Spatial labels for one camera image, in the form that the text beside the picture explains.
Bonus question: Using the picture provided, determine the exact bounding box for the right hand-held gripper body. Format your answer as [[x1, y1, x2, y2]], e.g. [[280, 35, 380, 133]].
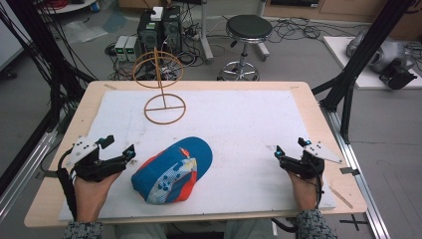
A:
[[279, 141, 344, 180]]

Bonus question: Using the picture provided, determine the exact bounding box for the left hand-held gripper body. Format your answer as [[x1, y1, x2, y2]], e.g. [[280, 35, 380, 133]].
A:
[[65, 135, 128, 183]]

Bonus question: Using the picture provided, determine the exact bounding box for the blue and orange cap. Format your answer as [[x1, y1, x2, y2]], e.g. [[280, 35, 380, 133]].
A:
[[130, 135, 214, 205]]

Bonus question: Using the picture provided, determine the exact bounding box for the wooden hat stand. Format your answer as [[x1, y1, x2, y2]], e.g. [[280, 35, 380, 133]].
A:
[[132, 47, 187, 125]]

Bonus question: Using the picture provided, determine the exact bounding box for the person's right hand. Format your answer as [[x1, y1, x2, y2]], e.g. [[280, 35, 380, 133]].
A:
[[288, 171, 324, 211]]

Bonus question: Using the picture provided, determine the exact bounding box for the person's left hand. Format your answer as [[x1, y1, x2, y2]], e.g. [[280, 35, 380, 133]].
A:
[[73, 171, 122, 223]]

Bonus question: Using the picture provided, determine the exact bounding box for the white mat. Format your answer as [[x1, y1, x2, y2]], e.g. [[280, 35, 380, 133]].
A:
[[58, 90, 337, 222]]

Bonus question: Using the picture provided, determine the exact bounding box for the white floor board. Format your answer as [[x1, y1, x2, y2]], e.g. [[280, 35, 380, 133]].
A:
[[321, 35, 422, 91]]

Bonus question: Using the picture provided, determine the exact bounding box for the grey power supply unit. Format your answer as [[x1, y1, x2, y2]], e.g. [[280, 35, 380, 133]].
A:
[[123, 35, 141, 64], [113, 35, 129, 63]]

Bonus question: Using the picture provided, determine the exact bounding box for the black round stool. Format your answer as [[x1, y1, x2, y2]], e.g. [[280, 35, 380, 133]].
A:
[[217, 14, 274, 82]]

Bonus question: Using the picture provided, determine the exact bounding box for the black computer tower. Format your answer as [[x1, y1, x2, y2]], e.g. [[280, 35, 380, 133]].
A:
[[160, 6, 183, 56], [136, 8, 165, 63]]

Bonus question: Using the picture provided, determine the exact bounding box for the grey robot head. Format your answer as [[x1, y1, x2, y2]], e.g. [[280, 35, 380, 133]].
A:
[[345, 30, 419, 91]]

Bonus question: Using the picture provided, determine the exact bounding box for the white box on computer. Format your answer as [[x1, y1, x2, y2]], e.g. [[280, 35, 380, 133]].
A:
[[149, 6, 165, 23]]

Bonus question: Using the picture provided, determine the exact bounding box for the grey metal stand leg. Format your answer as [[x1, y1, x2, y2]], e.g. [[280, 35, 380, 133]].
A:
[[197, 0, 215, 65]]

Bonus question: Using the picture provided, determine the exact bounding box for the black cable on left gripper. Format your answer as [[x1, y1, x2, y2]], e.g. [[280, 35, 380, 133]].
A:
[[56, 146, 79, 221]]

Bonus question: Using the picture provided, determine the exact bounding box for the aluminium rail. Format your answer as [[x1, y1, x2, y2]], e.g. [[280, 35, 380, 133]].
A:
[[0, 128, 60, 223], [320, 103, 392, 239]]

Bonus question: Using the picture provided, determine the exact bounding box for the black metal frame strut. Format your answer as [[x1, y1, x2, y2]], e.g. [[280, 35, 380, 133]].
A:
[[312, 0, 417, 144], [0, 0, 98, 197]]

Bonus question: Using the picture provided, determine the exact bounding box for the bundle of floor cables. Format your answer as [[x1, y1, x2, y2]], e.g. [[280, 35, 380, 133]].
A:
[[268, 17, 366, 45]]

